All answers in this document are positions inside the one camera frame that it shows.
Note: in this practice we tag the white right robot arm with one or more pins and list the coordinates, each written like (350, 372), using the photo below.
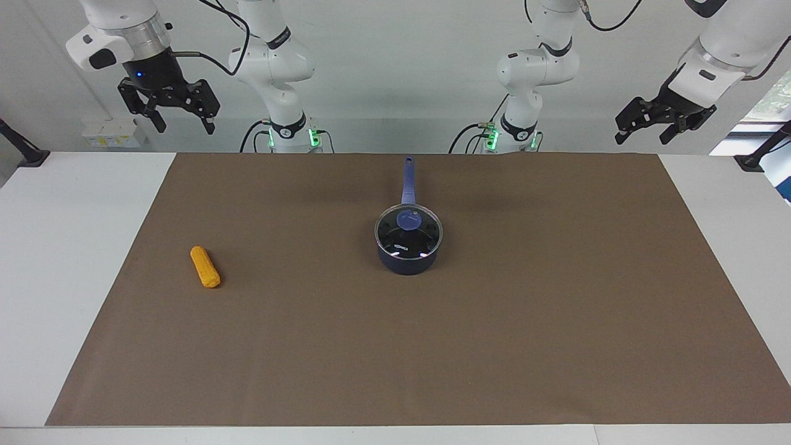
(272, 62)

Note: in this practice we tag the brown table mat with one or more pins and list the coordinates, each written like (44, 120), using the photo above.
(395, 346)

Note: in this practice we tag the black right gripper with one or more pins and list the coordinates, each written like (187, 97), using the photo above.
(154, 74)

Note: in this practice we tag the window with white frame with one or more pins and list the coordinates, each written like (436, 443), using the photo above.
(769, 108)

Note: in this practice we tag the black clamp stand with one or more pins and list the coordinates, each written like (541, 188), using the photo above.
(763, 151)
(25, 151)

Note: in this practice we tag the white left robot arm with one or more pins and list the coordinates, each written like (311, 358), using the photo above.
(534, 68)

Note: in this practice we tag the white wall socket box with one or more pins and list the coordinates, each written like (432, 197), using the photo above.
(114, 134)

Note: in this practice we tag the yellow corn cob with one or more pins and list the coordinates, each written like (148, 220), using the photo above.
(204, 267)

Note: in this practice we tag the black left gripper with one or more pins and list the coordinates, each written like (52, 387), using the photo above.
(680, 104)

